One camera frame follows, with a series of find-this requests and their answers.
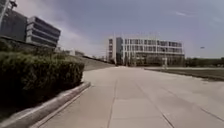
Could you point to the dark grass strip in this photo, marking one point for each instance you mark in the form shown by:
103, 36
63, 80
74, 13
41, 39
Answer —
193, 73

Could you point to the white multistorey building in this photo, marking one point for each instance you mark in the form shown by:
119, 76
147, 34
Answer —
146, 46

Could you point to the trimmed green hedge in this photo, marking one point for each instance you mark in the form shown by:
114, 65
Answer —
36, 75

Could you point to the low pale building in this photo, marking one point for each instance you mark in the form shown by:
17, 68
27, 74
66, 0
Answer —
74, 52

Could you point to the row of small trees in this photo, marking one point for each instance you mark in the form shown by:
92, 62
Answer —
150, 60

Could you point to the dark glass building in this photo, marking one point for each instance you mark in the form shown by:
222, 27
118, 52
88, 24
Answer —
13, 25

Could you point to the pale concrete slab pavement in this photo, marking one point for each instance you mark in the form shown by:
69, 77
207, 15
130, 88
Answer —
133, 96

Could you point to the row of dark trees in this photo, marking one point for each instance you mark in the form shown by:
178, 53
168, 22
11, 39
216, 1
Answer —
205, 61

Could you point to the grey concrete kerb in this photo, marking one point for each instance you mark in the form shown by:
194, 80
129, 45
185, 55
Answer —
50, 105

